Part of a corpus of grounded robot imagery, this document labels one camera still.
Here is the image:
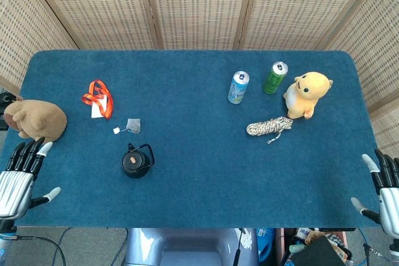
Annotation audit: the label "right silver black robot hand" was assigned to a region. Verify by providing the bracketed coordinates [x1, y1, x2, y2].
[350, 148, 399, 239]

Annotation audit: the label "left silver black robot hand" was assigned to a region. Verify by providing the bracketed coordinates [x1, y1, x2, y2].
[0, 137, 62, 220]

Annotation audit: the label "black teapot lid orange knob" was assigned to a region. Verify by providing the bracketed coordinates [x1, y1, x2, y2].
[122, 150, 145, 170]

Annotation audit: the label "brown plush animal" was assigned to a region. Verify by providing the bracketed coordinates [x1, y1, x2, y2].
[2, 99, 68, 144]

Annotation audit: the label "black flat box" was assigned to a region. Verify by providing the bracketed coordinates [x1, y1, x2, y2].
[289, 236, 347, 266]

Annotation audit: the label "white badge card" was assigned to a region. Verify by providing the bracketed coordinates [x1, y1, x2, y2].
[90, 96, 108, 120]

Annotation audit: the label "yellow plush animal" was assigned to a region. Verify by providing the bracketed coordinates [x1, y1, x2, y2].
[282, 72, 334, 120]

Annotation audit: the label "blue plastic package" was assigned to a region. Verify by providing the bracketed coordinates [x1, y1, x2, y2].
[257, 227, 277, 264]

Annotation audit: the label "green drink can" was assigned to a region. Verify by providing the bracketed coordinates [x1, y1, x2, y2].
[262, 61, 289, 95]

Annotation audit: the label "grey robot torso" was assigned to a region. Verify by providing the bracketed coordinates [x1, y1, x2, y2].
[124, 227, 259, 266]

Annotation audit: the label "light blue drink can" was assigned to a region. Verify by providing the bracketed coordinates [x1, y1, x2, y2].
[227, 70, 250, 105]

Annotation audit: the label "blue carpet table cover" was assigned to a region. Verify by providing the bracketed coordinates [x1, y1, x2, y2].
[12, 49, 383, 229]

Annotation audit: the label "woven bamboo folding screen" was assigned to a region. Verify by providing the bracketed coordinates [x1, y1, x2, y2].
[0, 0, 399, 158]

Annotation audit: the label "black floor cable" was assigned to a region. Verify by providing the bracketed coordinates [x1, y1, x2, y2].
[12, 234, 67, 266]

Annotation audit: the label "small black kettle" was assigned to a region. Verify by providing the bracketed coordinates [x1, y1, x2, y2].
[121, 143, 156, 179]

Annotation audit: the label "orange lanyard strap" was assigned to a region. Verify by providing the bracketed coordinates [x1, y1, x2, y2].
[81, 79, 114, 120]

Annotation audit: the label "tea bag with string tag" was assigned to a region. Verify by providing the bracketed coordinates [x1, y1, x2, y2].
[112, 118, 142, 135]

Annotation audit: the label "bundled white speckled rope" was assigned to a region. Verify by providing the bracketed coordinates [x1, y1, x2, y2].
[246, 116, 294, 145]

